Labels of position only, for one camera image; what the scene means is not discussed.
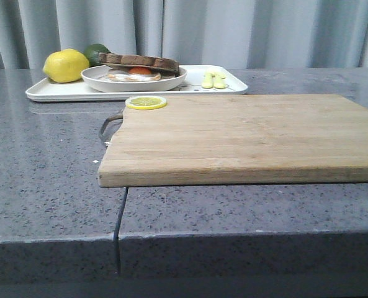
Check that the white bread slice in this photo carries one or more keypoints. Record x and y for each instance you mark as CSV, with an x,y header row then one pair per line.
x,y
114,60

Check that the white round plate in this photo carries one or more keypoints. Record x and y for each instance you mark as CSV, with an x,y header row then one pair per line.
x,y
96,78

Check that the white rectangular tray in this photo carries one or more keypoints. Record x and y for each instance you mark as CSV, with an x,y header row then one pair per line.
x,y
49,91

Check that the bottom bread slice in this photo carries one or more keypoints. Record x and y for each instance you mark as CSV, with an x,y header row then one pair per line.
x,y
165,74

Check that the wooden cutting board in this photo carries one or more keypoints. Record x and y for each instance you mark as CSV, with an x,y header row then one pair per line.
x,y
240,139

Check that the lemon slice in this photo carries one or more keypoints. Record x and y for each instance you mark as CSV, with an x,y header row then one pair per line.
x,y
145,103

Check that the light yellow plastic fork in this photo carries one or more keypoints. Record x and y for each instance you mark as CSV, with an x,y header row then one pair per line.
x,y
207,82

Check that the light yellow plastic knife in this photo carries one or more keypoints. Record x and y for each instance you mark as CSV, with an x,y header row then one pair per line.
x,y
218,80

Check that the fried egg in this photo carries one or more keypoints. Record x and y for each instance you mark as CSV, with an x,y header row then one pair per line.
x,y
135,74

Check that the green lime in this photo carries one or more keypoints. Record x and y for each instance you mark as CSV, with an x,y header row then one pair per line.
x,y
92,52

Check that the yellow lemon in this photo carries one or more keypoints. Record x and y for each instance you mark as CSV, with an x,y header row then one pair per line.
x,y
65,66

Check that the grey curtain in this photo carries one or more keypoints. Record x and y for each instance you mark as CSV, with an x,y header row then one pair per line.
x,y
232,34

